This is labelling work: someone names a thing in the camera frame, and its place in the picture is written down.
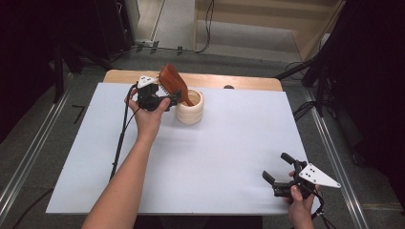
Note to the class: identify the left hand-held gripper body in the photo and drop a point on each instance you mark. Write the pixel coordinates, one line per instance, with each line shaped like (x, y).
(148, 95)

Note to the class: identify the black metal stand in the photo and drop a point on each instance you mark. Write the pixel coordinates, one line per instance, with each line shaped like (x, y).
(59, 73)
(320, 82)

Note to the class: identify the white table cover board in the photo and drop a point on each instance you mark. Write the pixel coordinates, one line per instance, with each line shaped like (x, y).
(216, 159)

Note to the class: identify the beige wooden platform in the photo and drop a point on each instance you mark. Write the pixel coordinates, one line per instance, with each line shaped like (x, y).
(254, 19)

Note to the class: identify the person's right hand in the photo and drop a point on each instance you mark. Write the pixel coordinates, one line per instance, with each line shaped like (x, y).
(301, 213)

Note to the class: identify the metal floor rail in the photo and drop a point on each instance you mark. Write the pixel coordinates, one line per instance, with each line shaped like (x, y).
(337, 152)
(31, 156)

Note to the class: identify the dark cabinet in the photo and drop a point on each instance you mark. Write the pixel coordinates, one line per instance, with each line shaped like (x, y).
(111, 25)

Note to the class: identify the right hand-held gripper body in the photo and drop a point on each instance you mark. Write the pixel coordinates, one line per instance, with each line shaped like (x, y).
(318, 176)

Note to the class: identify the cream ribbed round container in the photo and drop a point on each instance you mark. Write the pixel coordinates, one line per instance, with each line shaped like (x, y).
(191, 114)

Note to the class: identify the person's left hand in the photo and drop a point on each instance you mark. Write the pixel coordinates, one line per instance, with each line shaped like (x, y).
(148, 122)

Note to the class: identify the dark round table knob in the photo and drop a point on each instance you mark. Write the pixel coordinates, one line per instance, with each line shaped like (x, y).
(228, 87)

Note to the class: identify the wooden table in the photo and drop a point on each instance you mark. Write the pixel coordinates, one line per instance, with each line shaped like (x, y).
(248, 83)

